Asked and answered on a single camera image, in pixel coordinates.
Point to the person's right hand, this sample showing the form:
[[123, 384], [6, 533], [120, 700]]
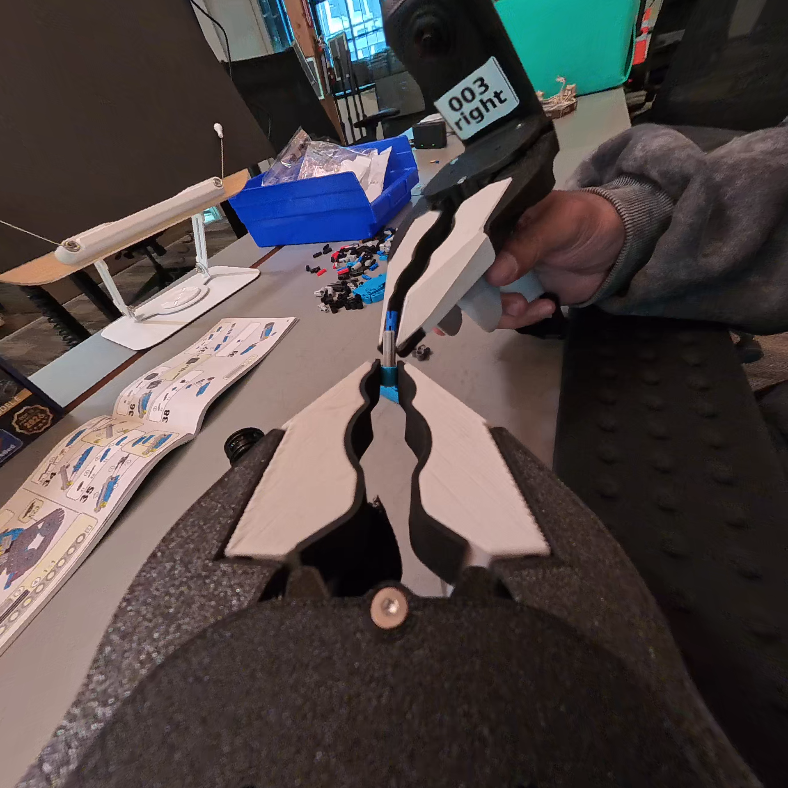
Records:
[[566, 246]]

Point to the grey desk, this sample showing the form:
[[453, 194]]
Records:
[[308, 369]]

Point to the pile of toy bricks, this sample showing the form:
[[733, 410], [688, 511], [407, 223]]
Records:
[[357, 277]]

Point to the blue pin brick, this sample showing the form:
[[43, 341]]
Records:
[[393, 321]]

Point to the black studded mat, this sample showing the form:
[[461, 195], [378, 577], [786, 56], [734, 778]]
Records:
[[677, 492]]

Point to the blue bin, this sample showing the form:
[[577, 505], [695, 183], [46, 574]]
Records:
[[320, 203]]

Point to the instruction manual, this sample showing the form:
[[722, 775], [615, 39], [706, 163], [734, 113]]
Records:
[[154, 400]]

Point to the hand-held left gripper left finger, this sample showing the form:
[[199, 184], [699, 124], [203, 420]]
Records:
[[295, 492]]

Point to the dark grey short axle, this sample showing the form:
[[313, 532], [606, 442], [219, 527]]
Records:
[[388, 348]]

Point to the black box device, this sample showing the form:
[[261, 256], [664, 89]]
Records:
[[429, 134]]

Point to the wheel and beam assembly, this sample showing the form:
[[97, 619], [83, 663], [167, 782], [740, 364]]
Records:
[[243, 446]]

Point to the black mesh chair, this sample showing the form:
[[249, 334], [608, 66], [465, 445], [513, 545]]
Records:
[[720, 61]]

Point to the wooden puzzle model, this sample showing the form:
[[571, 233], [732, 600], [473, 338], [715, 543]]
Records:
[[557, 98]]

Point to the clear plastic parts bags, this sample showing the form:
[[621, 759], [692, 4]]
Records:
[[326, 160]]

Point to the small blue beam brick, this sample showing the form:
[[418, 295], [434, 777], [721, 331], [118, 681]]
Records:
[[390, 385]]

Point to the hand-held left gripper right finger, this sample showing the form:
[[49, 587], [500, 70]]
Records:
[[480, 492]]

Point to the black office chair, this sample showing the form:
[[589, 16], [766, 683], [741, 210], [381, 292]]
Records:
[[375, 123]]

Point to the robot kit box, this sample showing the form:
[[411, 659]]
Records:
[[24, 418]]

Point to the paned window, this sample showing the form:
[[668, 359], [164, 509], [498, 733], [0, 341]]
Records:
[[351, 24]]

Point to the dark partition panel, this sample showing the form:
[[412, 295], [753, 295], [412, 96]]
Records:
[[92, 92]]

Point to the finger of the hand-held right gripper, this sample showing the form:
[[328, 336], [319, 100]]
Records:
[[406, 240], [455, 258]]

